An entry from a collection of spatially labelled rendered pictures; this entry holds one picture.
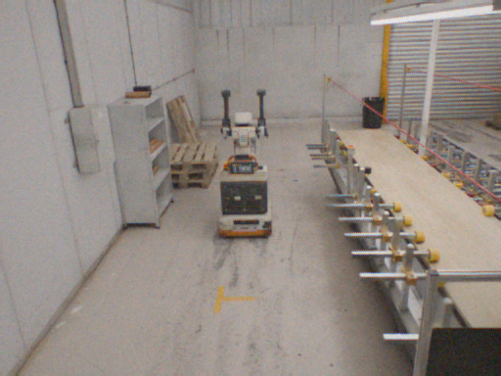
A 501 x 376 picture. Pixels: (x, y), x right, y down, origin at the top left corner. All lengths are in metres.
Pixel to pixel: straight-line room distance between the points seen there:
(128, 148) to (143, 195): 0.60
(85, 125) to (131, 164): 1.12
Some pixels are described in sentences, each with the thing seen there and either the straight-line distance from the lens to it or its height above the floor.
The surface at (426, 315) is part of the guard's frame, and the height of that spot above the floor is 1.65.
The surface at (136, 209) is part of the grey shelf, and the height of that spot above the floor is 0.27.
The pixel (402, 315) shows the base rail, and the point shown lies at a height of 0.70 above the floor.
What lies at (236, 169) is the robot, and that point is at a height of 0.85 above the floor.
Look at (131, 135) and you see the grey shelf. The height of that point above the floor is 1.20.
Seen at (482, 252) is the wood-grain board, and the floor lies 0.90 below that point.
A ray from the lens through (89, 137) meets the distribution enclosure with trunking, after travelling 4.16.
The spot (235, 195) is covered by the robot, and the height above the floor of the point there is 0.53.
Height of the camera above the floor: 2.24
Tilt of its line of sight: 20 degrees down
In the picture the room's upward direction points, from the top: 2 degrees counter-clockwise
